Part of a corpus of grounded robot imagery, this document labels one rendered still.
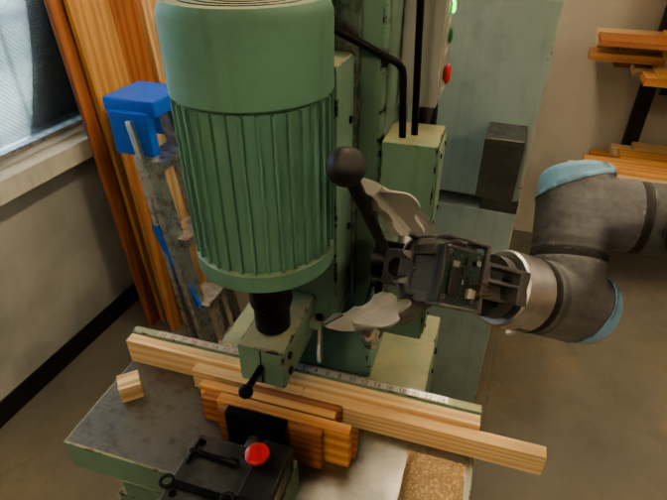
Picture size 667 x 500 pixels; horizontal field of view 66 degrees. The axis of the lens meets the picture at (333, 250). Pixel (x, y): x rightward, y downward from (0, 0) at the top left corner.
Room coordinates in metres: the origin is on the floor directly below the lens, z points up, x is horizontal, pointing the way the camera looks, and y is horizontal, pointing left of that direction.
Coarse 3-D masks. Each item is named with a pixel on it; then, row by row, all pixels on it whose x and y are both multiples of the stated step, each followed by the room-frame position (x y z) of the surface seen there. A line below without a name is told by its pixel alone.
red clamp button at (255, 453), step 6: (252, 444) 0.40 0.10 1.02; (258, 444) 0.39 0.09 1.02; (264, 444) 0.40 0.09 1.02; (246, 450) 0.39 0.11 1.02; (252, 450) 0.39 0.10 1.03; (258, 450) 0.39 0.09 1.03; (264, 450) 0.39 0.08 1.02; (246, 456) 0.38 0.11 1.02; (252, 456) 0.38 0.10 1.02; (258, 456) 0.38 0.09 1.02; (264, 456) 0.38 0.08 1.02; (252, 462) 0.37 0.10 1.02; (258, 462) 0.37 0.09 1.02; (264, 462) 0.37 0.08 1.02
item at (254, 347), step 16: (304, 304) 0.61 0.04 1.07; (304, 320) 0.58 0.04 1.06; (256, 336) 0.54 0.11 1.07; (272, 336) 0.54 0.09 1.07; (288, 336) 0.54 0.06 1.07; (304, 336) 0.58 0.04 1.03; (240, 352) 0.52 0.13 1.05; (256, 352) 0.51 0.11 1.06; (272, 352) 0.51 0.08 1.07; (288, 352) 0.52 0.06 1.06; (272, 368) 0.51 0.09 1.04; (288, 368) 0.52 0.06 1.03; (272, 384) 0.51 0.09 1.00
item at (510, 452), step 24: (240, 384) 0.57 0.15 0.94; (288, 384) 0.57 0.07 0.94; (360, 408) 0.52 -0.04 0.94; (384, 408) 0.52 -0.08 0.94; (384, 432) 0.50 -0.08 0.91; (408, 432) 0.49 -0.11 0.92; (432, 432) 0.48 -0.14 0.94; (456, 432) 0.48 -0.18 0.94; (480, 432) 0.48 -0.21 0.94; (480, 456) 0.46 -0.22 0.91; (504, 456) 0.45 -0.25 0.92; (528, 456) 0.44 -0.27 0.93
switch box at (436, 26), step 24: (408, 0) 0.79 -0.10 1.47; (432, 0) 0.78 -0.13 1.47; (408, 24) 0.78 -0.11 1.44; (432, 24) 0.77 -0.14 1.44; (408, 48) 0.78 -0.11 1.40; (432, 48) 0.77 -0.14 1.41; (408, 72) 0.78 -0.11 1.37; (432, 72) 0.77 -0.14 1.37; (408, 96) 0.78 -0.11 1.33; (432, 96) 0.77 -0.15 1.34
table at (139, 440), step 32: (160, 384) 0.60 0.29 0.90; (192, 384) 0.60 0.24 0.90; (96, 416) 0.54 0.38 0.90; (128, 416) 0.54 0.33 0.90; (160, 416) 0.54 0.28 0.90; (192, 416) 0.54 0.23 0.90; (96, 448) 0.48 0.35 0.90; (128, 448) 0.48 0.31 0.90; (160, 448) 0.48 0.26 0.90; (384, 448) 0.48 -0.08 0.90; (416, 448) 0.48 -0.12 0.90; (128, 480) 0.46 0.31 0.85; (320, 480) 0.42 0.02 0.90; (352, 480) 0.42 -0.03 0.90; (384, 480) 0.42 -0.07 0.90
